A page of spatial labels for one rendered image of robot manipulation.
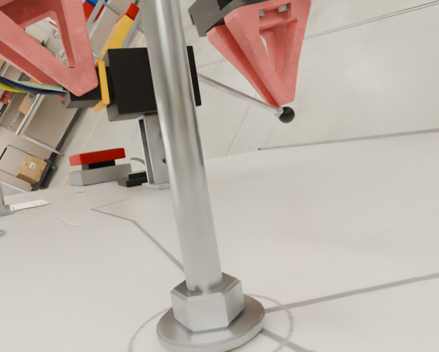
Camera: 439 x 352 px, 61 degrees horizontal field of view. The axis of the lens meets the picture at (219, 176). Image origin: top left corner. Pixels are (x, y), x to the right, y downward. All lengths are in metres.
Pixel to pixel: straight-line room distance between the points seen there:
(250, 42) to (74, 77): 0.12
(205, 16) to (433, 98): 1.44
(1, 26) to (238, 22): 0.15
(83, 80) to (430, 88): 1.58
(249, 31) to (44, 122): 8.20
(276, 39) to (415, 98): 1.42
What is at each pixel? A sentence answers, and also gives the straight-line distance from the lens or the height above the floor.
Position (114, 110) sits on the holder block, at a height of 1.16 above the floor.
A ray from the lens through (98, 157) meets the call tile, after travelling 0.42.
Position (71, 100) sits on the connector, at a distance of 0.24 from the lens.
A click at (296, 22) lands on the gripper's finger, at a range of 0.31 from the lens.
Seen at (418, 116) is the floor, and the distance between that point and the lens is 1.67.
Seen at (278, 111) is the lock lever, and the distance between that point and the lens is 0.31.
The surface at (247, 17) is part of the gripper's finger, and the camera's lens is 0.28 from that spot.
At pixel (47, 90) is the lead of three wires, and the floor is 1.20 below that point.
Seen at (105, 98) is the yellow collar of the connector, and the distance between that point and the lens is 0.24.
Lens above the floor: 1.22
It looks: 30 degrees down
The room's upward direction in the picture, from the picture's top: 60 degrees counter-clockwise
